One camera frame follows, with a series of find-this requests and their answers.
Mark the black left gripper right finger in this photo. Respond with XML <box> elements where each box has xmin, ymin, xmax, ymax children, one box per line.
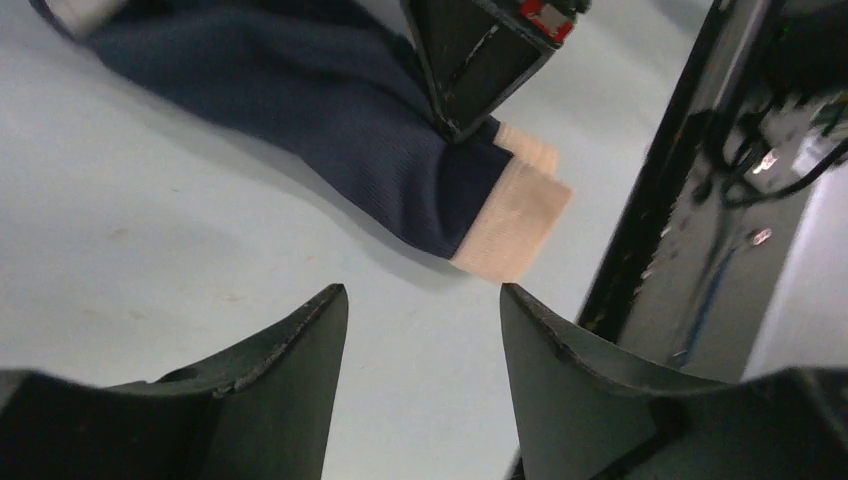
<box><xmin>500</xmin><ymin>284</ymin><xmax>847</xmax><ymax>479</ymax></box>

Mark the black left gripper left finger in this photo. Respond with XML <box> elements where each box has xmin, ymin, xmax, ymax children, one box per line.
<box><xmin>1</xmin><ymin>284</ymin><xmax>348</xmax><ymax>479</ymax></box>

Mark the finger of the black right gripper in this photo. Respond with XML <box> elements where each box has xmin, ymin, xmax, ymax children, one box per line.
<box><xmin>402</xmin><ymin>0</ymin><xmax>590</xmax><ymax>142</ymax></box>

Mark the navy underwear with cream waistband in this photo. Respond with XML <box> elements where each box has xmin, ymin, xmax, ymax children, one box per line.
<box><xmin>35</xmin><ymin>1</ymin><xmax>573</xmax><ymax>283</ymax></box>

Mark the black cable at base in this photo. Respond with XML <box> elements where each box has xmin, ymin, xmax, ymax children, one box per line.
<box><xmin>688</xmin><ymin>92</ymin><xmax>848</xmax><ymax>210</ymax></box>

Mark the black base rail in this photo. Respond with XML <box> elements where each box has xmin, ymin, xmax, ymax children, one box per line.
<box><xmin>577</xmin><ymin>1</ymin><xmax>847</xmax><ymax>382</ymax></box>

